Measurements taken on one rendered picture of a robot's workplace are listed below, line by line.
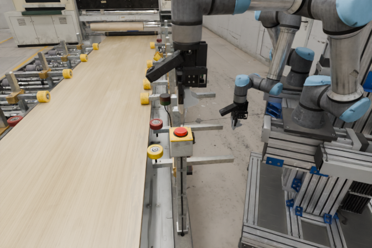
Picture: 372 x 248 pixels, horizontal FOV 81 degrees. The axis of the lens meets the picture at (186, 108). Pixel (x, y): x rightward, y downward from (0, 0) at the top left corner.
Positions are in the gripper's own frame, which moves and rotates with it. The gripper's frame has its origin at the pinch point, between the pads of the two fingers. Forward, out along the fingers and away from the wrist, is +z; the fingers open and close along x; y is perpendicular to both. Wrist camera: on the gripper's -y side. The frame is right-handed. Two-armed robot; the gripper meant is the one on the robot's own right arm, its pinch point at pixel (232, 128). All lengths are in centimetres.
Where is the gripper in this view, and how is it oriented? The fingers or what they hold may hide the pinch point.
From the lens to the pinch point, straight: 142.4
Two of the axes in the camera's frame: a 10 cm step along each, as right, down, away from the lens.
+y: 9.9, -0.5, 0.9
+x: -1.0, -5.0, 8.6
